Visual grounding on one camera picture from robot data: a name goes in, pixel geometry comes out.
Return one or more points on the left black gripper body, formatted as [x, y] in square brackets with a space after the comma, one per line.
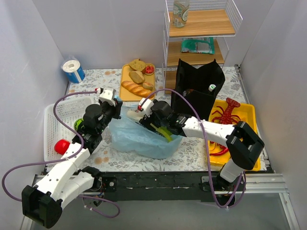
[116, 107]

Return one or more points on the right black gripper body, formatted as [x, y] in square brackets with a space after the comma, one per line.
[146, 119]

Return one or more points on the green celery sticks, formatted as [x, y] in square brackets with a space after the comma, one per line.
[162, 131]

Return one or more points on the white napa cabbage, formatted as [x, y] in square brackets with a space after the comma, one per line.
[133, 115]

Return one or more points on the light blue plastic bag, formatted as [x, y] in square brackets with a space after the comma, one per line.
[128, 135]

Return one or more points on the green watermelon ball toy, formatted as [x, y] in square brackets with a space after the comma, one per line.
[78, 124]

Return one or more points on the black fabric grocery bag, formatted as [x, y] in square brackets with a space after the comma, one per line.
[199, 79]

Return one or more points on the green label water bottle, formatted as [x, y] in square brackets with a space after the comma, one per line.
[211, 87]

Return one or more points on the red snack bag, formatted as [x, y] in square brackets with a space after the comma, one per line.
[186, 92]

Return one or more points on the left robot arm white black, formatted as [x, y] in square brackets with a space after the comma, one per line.
[45, 201]

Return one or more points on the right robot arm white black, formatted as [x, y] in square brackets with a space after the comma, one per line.
[242, 142]

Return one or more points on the orange bread tray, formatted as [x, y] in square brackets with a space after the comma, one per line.
[124, 94]

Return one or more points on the small bread bun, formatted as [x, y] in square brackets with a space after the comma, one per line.
[148, 86]

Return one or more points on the baguette bread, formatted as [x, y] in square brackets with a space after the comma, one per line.
[136, 89]

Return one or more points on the white plastic basket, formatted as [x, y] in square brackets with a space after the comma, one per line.
[68, 111]

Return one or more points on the oval bread loaf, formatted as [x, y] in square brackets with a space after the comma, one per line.
[137, 76]

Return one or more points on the round brown bread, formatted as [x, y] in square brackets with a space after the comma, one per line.
[137, 65]

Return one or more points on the toilet paper roll blue pack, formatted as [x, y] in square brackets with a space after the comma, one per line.
[73, 69]

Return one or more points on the red apple toy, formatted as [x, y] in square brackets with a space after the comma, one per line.
[61, 146]

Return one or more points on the red toy lobster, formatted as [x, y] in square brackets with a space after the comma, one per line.
[225, 117]

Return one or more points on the green snack packet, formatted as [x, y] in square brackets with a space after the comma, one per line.
[203, 45]

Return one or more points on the yellow tray with vegetables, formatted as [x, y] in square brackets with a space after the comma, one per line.
[247, 114]

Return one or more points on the clear glass bottle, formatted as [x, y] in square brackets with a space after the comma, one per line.
[180, 13]

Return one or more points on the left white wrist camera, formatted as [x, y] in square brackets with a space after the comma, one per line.
[107, 95]

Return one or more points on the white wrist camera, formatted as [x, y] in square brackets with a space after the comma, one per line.
[107, 95]
[145, 106]

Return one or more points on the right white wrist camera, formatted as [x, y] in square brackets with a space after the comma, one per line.
[145, 106]

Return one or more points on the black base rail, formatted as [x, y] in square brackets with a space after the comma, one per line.
[153, 186]

